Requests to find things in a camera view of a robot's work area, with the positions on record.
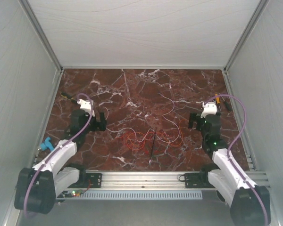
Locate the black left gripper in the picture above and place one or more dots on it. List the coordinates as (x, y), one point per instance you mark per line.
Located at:
(99, 125)

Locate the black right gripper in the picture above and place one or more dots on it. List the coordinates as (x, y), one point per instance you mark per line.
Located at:
(193, 117)

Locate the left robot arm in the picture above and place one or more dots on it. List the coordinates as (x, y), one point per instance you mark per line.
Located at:
(38, 187)

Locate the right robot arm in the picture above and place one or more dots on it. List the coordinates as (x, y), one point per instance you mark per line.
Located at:
(249, 203)

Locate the black screwdriver right side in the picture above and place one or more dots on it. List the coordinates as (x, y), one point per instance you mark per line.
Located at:
(227, 105)

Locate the black yellow screwdriver left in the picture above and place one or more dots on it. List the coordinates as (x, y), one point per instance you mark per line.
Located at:
(69, 97)

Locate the blue plastic fitting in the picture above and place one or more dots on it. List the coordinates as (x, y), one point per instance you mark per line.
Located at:
(46, 145)

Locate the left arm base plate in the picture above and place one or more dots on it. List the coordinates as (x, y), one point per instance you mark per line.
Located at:
(91, 180)

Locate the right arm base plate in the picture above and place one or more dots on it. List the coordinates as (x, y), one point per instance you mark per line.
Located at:
(196, 180)

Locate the aluminium front rail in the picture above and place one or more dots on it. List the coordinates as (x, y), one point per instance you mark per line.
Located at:
(142, 180)

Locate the grey slotted cable duct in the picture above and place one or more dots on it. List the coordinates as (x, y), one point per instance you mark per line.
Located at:
(137, 195)

